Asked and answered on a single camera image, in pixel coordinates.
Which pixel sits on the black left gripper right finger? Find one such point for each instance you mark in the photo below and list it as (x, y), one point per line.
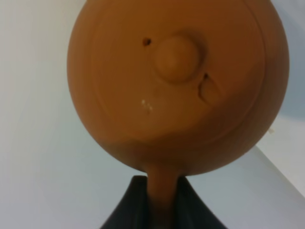
(189, 211)

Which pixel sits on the brown clay teapot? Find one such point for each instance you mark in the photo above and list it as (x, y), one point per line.
(177, 88)

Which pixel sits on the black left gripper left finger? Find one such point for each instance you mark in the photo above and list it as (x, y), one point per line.
(132, 212)

